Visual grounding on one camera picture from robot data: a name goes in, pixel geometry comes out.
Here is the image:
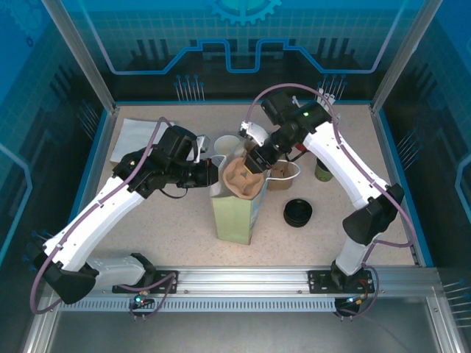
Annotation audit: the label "single cardboard cup carrier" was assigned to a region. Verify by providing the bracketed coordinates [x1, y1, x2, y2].
[223, 157, 266, 200]

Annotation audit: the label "green paper bag white handles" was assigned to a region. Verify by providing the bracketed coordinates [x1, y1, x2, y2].
[208, 153, 301, 246]

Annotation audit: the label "single green paper cup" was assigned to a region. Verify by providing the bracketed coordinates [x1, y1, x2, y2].
[314, 157, 334, 184]

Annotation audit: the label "stack of paper cups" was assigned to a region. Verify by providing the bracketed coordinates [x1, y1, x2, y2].
[213, 135, 246, 157]

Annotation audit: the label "white napkin stack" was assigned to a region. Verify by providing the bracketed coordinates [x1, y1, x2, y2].
[110, 117, 169, 165]

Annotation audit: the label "stack of black cup lids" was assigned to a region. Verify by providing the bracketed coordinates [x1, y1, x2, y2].
[282, 198, 314, 229]

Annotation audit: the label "control board with LEDs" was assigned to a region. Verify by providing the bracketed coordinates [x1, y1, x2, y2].
[336, 296, 364, 313]
[130, 296, 155, 310]

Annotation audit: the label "aluminium mounting rail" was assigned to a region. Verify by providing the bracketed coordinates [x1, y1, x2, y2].
[47, 265, 442, 298]

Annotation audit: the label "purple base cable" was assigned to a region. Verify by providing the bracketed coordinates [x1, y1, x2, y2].
[124, 272, 178, 320]

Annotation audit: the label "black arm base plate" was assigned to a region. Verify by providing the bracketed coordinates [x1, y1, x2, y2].
[308, 270, 376, 295]
[112, 270, 180, 295]

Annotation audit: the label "slotted grey cable duct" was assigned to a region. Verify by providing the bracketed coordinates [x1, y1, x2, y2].
[79, 296, 341, 313]

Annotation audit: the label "aluminium frame post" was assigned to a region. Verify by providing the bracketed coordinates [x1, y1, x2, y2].
[40, 0, 121, 113]
[370, 0, 443, 113]

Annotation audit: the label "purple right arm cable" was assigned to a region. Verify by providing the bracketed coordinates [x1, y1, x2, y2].
[242, 83, 417, 321]

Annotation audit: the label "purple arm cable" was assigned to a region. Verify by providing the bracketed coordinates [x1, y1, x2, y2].
[242, 83, 417, 321]
[29, 116, 176, 315]

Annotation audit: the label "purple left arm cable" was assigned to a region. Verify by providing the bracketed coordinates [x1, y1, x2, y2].
[29, 116, 176, 315]

